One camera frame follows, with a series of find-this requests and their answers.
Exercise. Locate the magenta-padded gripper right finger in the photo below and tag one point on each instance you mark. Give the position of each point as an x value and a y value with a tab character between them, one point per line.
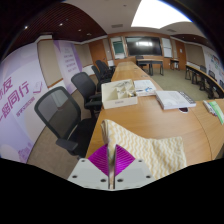
131	173

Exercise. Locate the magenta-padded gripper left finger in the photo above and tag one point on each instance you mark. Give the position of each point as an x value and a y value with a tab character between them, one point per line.
91	173

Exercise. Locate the cream zigzag patterned towel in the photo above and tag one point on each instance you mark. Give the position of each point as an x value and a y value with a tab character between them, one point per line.
150	150

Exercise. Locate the black mesh office chair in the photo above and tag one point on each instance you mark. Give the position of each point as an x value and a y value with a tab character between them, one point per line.
83	86
56	113

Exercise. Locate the white cardboard box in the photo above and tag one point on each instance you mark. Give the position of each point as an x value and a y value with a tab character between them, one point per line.
110	101

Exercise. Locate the clear plastic packaging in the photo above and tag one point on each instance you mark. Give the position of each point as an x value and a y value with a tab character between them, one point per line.
125	90

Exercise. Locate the white leaflet with blue print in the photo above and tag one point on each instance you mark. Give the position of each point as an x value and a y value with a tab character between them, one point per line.
145	87

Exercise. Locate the white marker pen box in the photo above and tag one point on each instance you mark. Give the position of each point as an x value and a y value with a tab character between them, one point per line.
208	107

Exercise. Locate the group of black office chairs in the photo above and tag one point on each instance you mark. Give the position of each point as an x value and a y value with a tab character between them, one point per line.
102	70

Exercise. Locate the green booklet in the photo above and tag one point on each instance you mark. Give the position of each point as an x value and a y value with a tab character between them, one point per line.
218	111

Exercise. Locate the wooden desk with black legs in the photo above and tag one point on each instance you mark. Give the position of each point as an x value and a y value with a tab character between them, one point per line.
150	61

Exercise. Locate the small wooden side desk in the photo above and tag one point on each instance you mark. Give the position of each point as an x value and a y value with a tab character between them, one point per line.
174	60

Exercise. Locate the long wooden table row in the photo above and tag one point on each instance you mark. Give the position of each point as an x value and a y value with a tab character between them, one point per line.
200	73

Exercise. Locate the brown wooden door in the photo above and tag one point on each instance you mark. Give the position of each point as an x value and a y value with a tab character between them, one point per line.
180	50
97	51

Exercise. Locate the row of black chairs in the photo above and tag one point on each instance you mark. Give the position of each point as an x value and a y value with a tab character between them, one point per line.
213	78

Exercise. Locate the green framed whiteboard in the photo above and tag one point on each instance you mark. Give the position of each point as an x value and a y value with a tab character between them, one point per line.
118	47

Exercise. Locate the bright ceiling light panel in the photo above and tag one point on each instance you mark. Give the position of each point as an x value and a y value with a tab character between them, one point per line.
160	15

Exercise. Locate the purple wall banner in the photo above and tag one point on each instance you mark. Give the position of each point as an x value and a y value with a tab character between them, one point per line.
68	63

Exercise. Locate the large black wall screen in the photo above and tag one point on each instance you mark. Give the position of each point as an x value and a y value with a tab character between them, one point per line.
143	46

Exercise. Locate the white wall whiteboard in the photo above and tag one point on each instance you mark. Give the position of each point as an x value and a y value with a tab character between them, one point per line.
166	47

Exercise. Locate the colourful wall poster collage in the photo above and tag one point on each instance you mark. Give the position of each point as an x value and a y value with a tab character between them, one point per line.
217	65

